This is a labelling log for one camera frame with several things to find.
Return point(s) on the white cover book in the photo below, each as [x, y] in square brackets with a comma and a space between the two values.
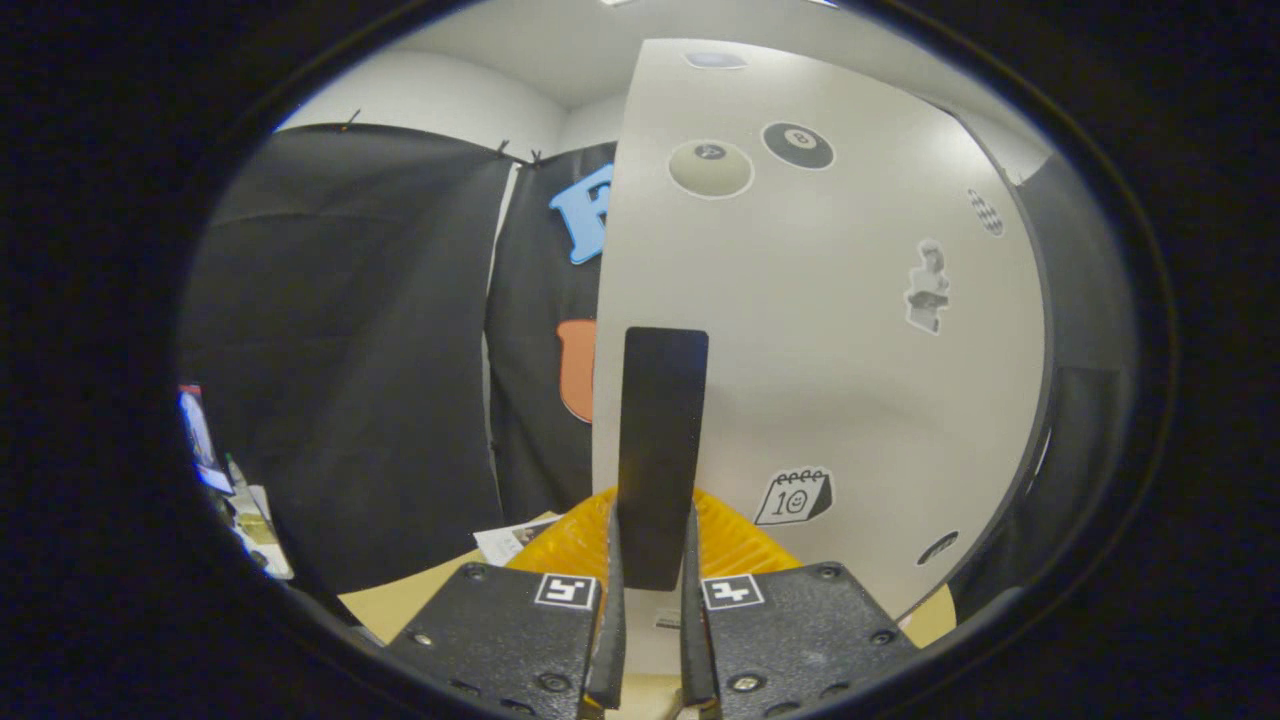
[505, 543]

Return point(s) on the blurry colourful clutter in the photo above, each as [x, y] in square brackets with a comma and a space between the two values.
[205, 440]

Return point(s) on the white shoe cabinet door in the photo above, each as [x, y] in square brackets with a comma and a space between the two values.
[850, 380]

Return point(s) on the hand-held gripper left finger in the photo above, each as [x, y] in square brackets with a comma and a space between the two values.
[608, 640]

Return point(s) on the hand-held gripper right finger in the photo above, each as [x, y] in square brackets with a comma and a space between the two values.
[695, 640]

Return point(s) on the black backdrop cloth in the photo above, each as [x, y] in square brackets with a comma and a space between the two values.
[350, 350]

